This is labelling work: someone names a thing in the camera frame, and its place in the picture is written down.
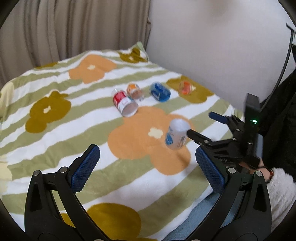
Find white blue label cup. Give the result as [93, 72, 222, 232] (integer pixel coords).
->
[165, 118, 191, 150]

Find white fleece sleeve forearm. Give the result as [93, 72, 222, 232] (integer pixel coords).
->
[267, 168, 296, 231]

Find orange pink cup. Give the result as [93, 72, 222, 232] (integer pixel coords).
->
[178, 80, 196, 95]

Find blue transparent cup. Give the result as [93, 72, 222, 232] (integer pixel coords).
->
[149, 82, 171, 102]

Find red white label cup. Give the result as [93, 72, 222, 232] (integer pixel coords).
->
[112, 88, 138, 118]

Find orange lid clear cup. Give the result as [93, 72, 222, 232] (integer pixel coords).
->
[126, 83, 144, 101]

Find person's right hand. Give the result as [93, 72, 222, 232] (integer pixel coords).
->
[239, 159, 273, 182]

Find light blue cloth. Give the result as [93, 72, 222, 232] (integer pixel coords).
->
[163, 191, 244, 240]

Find floral striped blanket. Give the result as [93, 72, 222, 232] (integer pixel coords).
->
[1, 48, 243, 240]

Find black garment rack pole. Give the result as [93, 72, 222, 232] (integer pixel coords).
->
[260, 22, 296, 110]

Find beige curtain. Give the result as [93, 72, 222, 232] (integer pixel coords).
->
[1, 1, 151, 85]

